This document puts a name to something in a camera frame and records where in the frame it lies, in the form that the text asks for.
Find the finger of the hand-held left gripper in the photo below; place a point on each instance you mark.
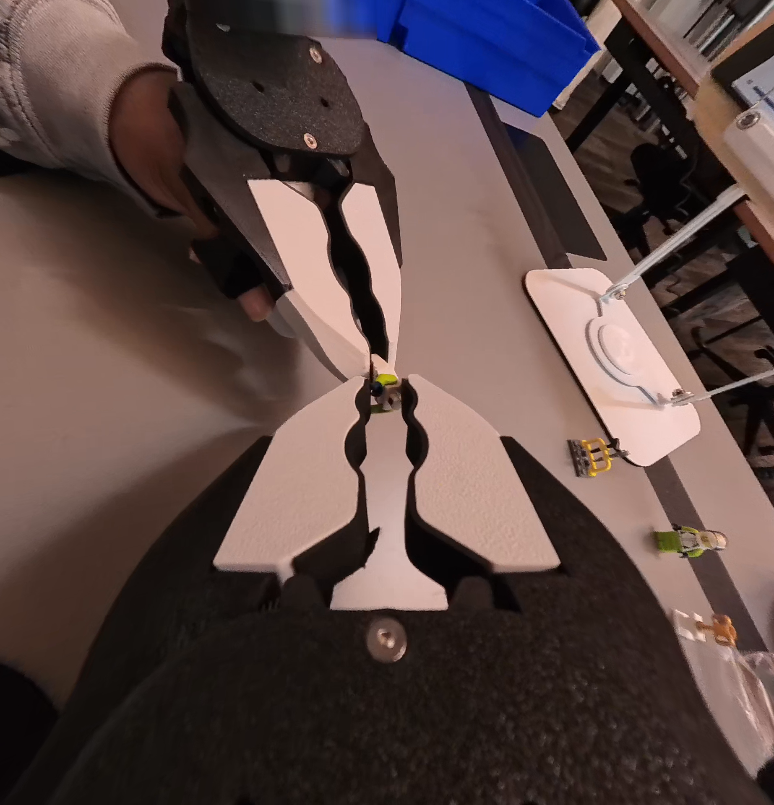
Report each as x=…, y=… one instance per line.
x=384, y=252
x=305, y=264

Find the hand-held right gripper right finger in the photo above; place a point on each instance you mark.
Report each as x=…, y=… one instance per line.
x=481, y=503

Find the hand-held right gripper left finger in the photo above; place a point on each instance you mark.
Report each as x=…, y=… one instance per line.
x=293, y=503

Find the small yellow lego piece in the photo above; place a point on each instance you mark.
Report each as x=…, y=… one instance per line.
x=597, y=455

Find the white booklet stand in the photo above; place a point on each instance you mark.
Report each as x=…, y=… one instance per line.
x=613, y=352

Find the lego instruction booklet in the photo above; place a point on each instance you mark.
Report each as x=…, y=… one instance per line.
x=764, y=88

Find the person's left forearm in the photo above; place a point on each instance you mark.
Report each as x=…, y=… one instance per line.
x=47, y=76

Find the green lego minifigure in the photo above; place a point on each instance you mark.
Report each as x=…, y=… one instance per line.
x=689, y=541

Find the small tan lego piece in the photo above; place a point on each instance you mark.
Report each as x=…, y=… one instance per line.
x=712, y=627

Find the person's left hand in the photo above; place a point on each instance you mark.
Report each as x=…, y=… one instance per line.
x=148, y=138

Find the blue plastic bin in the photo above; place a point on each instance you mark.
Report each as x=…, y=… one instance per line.
x=500, y=44

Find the black office chair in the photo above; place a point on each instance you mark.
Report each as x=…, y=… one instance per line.
x=664, y=189

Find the clear plastic bag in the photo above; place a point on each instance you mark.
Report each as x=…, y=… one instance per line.
x=758, y=686

